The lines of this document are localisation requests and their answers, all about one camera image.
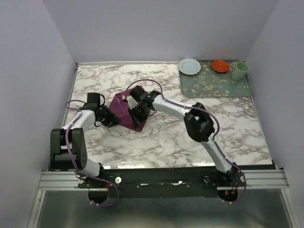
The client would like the light blue plate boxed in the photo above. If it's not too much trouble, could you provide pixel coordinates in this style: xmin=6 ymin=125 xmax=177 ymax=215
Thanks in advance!
xmin=178 ymin=58 xmax=201 ymax=75

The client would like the aluminium frame rail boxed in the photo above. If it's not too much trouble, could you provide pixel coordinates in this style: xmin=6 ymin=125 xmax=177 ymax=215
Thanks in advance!
xmin=38 ymin=170 xmax=289 ymax=191

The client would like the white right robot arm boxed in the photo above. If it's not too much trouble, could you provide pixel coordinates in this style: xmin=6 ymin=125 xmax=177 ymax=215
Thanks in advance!
xmin=123 ymin=86 xmax=238 ymax=186

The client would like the purple cloth napkin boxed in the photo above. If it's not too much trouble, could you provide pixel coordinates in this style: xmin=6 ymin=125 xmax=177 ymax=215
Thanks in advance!
xmin=109 ymin=91 xmax=147 ymax=132

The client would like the orange bowl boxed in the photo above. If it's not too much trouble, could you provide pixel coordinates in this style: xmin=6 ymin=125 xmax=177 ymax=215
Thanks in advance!
xmin=211 ymin=59 xmax=230 ymax=73

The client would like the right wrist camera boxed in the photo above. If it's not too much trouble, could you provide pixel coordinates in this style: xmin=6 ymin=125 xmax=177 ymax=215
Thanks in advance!
xmin=126 ymin=96 xmax=138 ymax=109

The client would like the floral green tray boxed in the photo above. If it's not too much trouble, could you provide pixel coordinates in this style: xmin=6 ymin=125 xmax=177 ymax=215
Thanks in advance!
xmin=179 ymin=59 xmax=253 ymax=98

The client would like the green cup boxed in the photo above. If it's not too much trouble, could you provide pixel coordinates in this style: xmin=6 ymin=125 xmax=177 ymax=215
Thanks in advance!
xmin=232 ymin=62 xmax=249 ymax=81

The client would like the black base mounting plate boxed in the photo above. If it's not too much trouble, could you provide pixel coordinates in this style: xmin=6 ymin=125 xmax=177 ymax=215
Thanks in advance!
xmin=78 ymin=167 xmax=245 ymax=202

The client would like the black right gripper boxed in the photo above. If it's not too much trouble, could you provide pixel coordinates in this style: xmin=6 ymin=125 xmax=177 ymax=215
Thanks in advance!
xmin=126 ymin=105 xmax=147 ymax=130

